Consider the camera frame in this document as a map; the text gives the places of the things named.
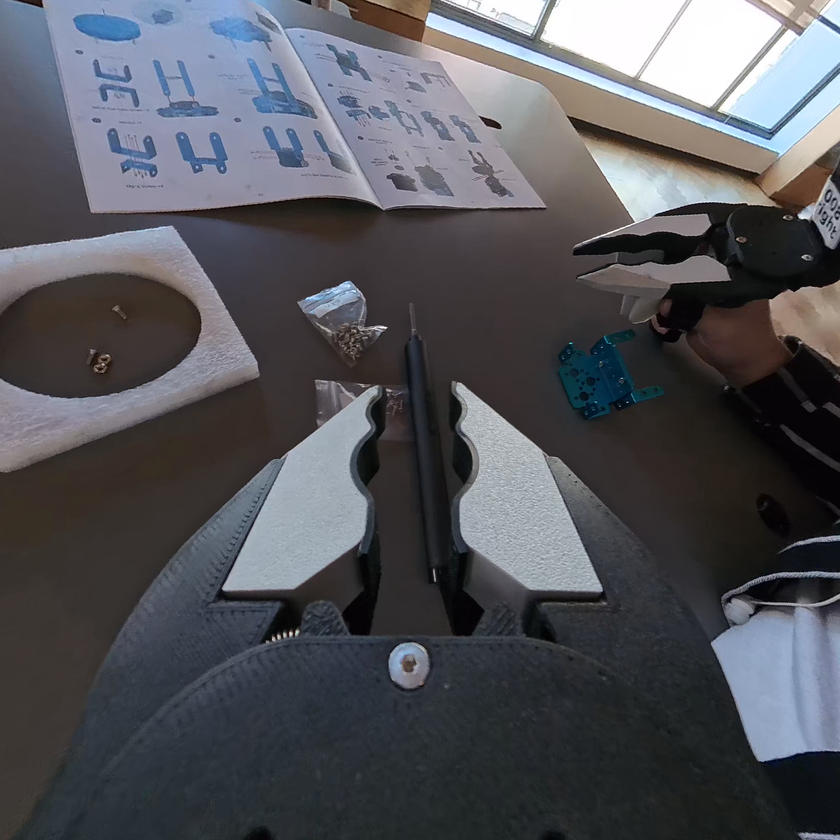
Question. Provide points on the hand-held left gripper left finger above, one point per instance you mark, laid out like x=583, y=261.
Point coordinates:
x=302, y=525

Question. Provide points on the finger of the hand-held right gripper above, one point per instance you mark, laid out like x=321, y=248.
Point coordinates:
x=656, y=275
x=656, y=229

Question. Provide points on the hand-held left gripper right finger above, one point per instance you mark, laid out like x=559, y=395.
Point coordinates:
x=531, y=525

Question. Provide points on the blue metal bracket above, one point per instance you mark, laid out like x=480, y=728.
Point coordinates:
x=594, y=380

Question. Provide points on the black electric screwdriver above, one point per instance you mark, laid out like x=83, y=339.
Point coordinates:
x=426, y=459

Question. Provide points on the person's right forearm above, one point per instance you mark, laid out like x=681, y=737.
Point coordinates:
x=800, y=413

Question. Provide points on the dark desk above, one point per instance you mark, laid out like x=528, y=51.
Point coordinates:
x=525, y=262

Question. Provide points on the round black desk grommet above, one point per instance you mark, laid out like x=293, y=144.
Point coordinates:
x=773, y=513

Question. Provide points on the person's right hand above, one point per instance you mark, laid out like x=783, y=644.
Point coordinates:
x=735, y=341

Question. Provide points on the flat clear screw bag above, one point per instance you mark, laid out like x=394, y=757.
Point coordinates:
x=334, y=397

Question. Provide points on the crumpled clear screw bag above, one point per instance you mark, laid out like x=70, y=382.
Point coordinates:
x=341, y=321

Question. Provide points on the instruction booklet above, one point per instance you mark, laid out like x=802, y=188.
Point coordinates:
x=197, y=184

